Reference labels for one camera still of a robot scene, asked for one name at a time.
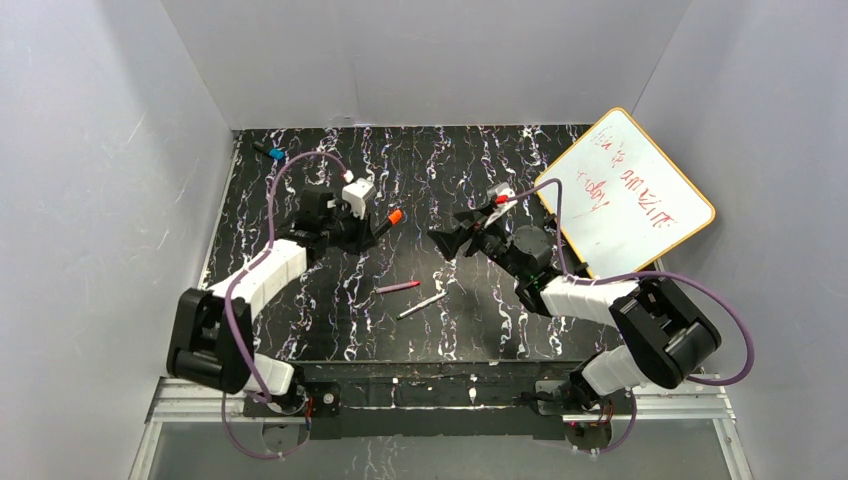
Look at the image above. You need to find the black orange-tipped marker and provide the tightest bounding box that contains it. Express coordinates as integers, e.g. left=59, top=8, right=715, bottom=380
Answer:
left=373, top=218, right=393, bottom=238

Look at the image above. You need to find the orange marker cap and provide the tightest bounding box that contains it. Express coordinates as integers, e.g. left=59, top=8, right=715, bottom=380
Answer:
left=388, top=209, right=403, bottom=225

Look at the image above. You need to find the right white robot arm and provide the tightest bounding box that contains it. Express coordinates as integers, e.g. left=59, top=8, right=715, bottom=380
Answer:
left=427, top=209, right=722, bottom=410

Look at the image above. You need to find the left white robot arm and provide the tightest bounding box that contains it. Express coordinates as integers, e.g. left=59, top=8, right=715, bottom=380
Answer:
left=166, top=182, right=403, bottom=403

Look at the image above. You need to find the white pen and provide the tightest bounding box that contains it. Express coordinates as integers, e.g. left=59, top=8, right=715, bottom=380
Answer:
left=396, top=291, right=448, bottom=320

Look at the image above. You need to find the blue cap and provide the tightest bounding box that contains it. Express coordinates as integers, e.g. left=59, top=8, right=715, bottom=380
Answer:
left=268, top=148, right=286, bottom=161

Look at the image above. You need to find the yellow-framed whiteboard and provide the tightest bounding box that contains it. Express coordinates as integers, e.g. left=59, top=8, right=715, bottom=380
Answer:
left=534, top=108, right=716, bottom=278

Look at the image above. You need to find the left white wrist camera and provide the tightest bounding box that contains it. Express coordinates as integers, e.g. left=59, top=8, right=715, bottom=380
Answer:
left=342, top=178, right=376, bottom=220

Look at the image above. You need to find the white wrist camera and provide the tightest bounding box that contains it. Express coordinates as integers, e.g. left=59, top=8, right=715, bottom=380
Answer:
left=342, top=178, right=376, bottom=220
left=483, top=182, right=517, bottom=228

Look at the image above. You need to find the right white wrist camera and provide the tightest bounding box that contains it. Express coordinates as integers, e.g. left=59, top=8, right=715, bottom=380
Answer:
left=483, top=182, right=517, bottom=228

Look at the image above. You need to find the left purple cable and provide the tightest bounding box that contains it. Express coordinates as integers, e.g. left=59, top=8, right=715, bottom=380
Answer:
left=220, top=150, right=356, bottom=462

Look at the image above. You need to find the aluminium frame rail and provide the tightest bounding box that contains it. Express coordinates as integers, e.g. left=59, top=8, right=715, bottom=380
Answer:
left=129, top=378, right=753, bottom=479

